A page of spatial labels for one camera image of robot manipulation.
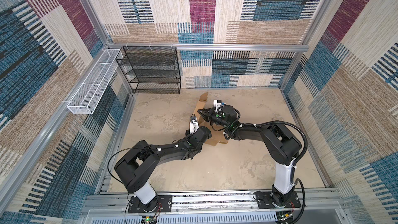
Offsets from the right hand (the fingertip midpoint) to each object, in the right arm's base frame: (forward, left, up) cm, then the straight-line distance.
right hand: (196, 112), depth 87 cm
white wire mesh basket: (-4, +49, +18) cm, 52 cm away
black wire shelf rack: (+39, +32, 0) cm, 50 cm away
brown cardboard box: (-12, -11, -2) cm, 16 cm away
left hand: (-5, -1, -8) cm, 10 cm away
